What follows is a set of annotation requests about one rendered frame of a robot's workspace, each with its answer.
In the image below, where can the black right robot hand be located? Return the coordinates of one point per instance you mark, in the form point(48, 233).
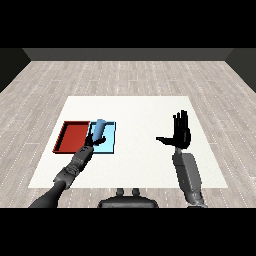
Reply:
point(182, 136)

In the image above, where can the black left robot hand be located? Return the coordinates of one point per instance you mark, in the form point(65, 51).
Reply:
point(90, 141)

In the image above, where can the small blue can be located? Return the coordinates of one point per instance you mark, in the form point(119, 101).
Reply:
point(98, 129)

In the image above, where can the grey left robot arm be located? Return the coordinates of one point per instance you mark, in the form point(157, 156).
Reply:
point(73, 166)

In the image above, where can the shallow light blue open box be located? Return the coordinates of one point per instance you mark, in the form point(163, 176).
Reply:
point(108, 140)

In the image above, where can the shallow red open box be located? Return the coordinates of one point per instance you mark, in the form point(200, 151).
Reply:
point(71, 137)

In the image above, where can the dark grey robot body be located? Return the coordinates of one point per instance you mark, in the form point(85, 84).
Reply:
point(128, 200)

